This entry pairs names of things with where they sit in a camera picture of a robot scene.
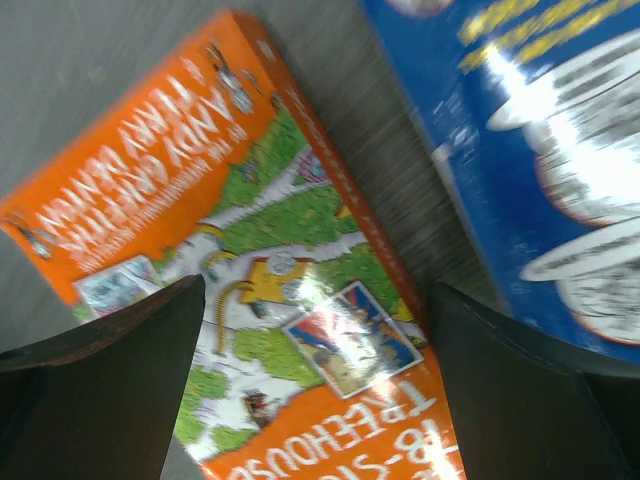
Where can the orange treehouse paperback book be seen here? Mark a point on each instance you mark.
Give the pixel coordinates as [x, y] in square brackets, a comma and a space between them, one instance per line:
[311, 362]

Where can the dark blue cartoon book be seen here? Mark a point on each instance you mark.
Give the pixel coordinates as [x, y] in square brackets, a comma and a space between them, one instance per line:
[531, 113]

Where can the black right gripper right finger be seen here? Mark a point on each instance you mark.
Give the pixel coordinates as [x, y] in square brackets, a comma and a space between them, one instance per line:
[528, 406]

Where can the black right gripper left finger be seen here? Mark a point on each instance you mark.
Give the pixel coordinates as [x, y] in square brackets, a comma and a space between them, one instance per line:
[100, 401]

